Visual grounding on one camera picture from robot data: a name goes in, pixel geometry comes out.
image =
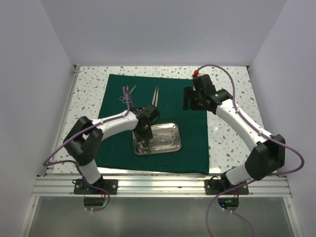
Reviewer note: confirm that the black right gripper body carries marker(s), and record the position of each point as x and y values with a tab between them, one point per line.
195	102

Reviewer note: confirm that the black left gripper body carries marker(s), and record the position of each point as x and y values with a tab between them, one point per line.
145	134

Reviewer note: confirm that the stainless steel instrument tray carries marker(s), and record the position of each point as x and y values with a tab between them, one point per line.
159	145

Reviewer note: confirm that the steel forceps with ring handles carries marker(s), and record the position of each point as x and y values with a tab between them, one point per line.
130	91

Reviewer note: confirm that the steel tweezers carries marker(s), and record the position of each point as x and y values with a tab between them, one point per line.
157	97
154	95

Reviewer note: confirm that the green surgical cloth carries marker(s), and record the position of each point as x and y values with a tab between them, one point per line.
117	151

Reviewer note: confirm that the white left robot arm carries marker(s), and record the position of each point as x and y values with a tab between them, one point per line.
86	136

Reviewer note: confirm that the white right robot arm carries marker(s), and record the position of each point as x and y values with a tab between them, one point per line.
267	153

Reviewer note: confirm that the steel scissors in tray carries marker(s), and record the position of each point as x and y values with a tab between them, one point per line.
166	133

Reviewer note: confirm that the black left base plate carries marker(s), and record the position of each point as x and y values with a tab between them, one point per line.
108	186

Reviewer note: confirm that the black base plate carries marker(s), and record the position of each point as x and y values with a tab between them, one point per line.
108	186
214	186

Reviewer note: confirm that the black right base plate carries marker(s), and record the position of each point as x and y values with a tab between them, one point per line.
214	186

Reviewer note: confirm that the aluminium front rail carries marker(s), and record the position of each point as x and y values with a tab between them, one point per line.
157	185

